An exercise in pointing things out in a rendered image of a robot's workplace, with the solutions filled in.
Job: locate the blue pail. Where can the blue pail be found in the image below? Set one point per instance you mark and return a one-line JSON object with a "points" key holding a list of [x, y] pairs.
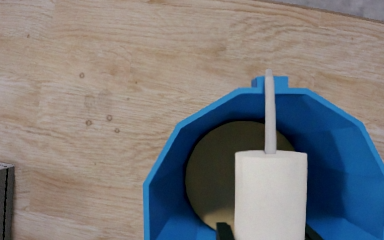
{"points": [[221, 165]]}

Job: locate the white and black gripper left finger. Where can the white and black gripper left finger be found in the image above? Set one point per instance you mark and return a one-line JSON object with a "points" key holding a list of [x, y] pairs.
{"points": [[224, 231]]}

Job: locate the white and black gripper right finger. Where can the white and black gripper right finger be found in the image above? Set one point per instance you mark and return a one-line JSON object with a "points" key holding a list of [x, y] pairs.
{"points": [[311, 234]]}

